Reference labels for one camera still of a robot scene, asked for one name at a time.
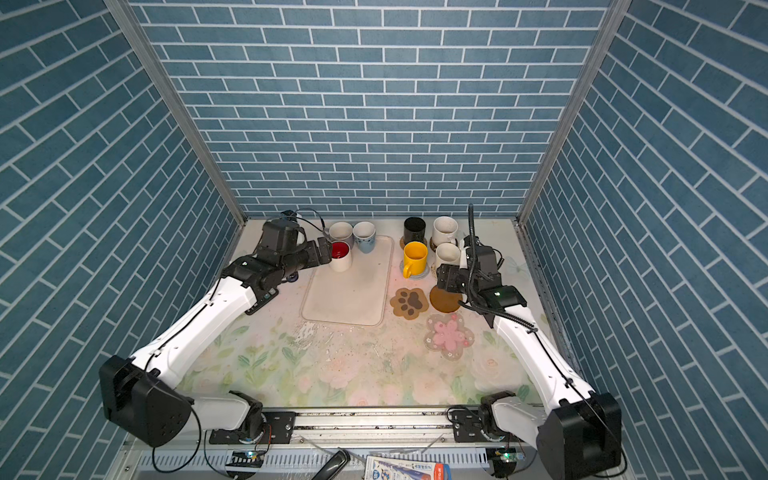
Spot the beige serving tray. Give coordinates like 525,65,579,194
301,235,394,326

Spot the brown paw print coaster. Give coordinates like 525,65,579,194
389,288,430,320

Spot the aluminium front rail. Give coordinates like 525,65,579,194
104,406,637,480

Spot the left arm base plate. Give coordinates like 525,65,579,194
208,411,297,445

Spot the light blue floral mug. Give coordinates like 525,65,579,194
353,221,376,254

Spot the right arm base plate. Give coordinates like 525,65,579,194
445,405,497,443

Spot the cream white mug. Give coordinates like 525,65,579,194
433,242,462,273

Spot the green circuit board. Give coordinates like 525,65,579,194
225,450,266,471

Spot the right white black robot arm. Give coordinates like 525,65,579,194
437,235,628,479

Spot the black mug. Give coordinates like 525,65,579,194
403,217,426,246

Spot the blue white printed package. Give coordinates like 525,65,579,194
363,456,452,480

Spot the pink flower coaster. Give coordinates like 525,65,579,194
424,312,475,361

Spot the red inside mug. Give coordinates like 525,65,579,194
330,241,352,273

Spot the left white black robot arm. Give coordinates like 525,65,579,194
99,211,332,448

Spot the blue grey woven coaster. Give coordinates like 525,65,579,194
398,265,430,281

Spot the yellow mug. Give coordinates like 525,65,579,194
403,242,428,276

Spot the black handheld device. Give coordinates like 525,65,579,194
312,449,351,480

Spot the white speckled mug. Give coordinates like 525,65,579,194
431,216,459,247

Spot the brown cork round coaster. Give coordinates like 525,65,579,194
429,286,463,313

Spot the white mug grey handle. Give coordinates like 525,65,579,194
328,221,354,247

